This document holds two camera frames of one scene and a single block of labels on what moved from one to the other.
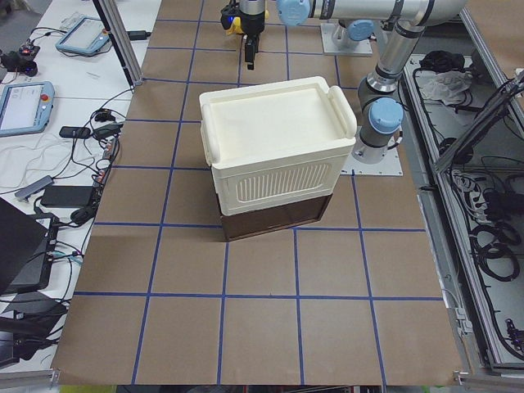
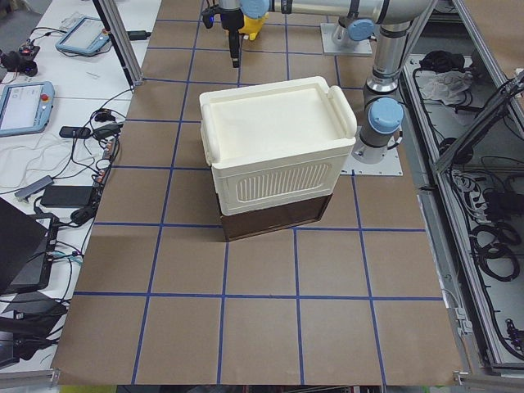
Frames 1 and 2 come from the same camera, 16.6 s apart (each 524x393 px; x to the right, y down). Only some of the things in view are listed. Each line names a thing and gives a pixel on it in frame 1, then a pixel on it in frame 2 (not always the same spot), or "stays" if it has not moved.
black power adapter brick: x=67 y=196 stays
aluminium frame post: x=122 y=38 stays
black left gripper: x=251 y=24 -> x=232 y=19
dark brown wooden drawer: x=256 y=222 stays
